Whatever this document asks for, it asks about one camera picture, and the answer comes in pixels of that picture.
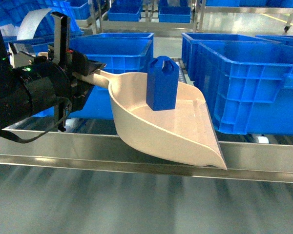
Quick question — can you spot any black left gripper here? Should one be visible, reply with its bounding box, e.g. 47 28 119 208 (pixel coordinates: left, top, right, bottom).
48 44 106 112

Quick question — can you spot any blue plastic block part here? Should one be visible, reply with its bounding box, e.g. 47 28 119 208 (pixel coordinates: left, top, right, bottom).
146 56 179 111

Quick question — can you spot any beige plastic dustpan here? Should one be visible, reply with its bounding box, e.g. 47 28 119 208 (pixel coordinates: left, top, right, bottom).
75 71 227 170

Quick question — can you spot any steel shelf rack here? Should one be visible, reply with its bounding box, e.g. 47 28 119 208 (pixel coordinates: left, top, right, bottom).
0 132 293 183

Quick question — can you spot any blue plastic crate left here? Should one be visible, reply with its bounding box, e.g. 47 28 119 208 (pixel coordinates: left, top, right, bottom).
33 32 154 120

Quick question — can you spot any blue plastic crate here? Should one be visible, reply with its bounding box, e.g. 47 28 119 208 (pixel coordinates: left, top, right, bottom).
182 32 277 82
195 42 293 136
33 32 154 120

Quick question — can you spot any white roll sheet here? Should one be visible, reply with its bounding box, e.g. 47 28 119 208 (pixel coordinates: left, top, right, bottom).
17 8 51 40

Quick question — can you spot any blue plastic crate far right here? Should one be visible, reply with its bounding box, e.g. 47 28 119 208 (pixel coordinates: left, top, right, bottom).
182 32 277 82

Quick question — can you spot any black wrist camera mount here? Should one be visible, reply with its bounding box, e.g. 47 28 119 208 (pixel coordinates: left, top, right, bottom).
49 11 70 68

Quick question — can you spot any black cable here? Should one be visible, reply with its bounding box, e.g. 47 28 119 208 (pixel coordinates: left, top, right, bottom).
0 97 73 144

